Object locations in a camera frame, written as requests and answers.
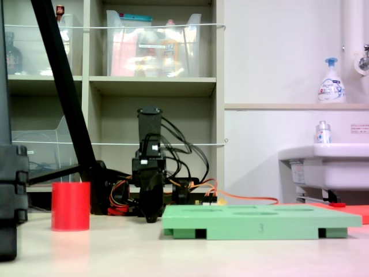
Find red cylinder block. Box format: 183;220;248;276
51;181;91;233

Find white cord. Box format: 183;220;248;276
4;23;227;32

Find beige shelf unit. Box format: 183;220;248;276
0;0;226;194

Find dark round bottle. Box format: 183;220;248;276
4;31;24;76

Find black motor cable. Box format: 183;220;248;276
160;115;194;186

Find red printed wall label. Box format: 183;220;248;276
349;123;369;135

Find small clear sanitizer bottle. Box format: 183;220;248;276
314;120;333;145

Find clear bin with bottles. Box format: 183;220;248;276
4;13;75;77

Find black cable white marks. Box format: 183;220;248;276
172;143;210;189

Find bottle with brown cap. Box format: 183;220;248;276
55;4;66;23

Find orange bottle pink cap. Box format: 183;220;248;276
160;19;182;77

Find thick black tripod leg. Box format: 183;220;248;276
30;0;109;216

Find thin black tripod brace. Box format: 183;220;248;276
27;163;84;186

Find white sink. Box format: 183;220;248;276
277;142;369;203

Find low clear plastic bin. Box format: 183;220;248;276
11;115;79;177

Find large clear storage bin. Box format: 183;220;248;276
106;10;202;78

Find white foam soap bottle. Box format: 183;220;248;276
317;57;347;104

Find red printed clamp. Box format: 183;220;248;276
107;203;130;216

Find pink refill pouch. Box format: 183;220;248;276
110;31;138;77

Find notched black stack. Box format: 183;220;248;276
0;144;30;262

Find orange servo wires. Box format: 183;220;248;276
108;178;137;215

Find orange thin wire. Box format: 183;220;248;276
198;178;280;206

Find green shape sorter board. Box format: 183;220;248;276
161;204;363;241

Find metal wall faucet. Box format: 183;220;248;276
353;43;369;77

